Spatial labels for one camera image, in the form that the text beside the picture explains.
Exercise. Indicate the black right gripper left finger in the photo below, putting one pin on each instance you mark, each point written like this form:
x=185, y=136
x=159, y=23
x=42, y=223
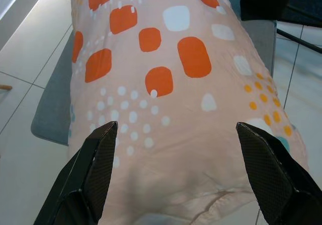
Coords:
x=98, y=164

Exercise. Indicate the wooden stick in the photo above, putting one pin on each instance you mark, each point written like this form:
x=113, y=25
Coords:
x=5, y=87

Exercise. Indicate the black hanging garment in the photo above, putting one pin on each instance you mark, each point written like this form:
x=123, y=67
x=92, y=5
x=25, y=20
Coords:
x=264, y=1

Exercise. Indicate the black metal clothes rack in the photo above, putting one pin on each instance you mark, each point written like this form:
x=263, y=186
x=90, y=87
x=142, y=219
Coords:
x=299, y=40

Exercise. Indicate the peach pillow with orange squares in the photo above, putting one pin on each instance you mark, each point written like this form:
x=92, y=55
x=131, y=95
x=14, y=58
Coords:
x=161, y=134

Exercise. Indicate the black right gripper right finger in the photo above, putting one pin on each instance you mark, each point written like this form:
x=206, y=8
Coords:
x=266, y=164

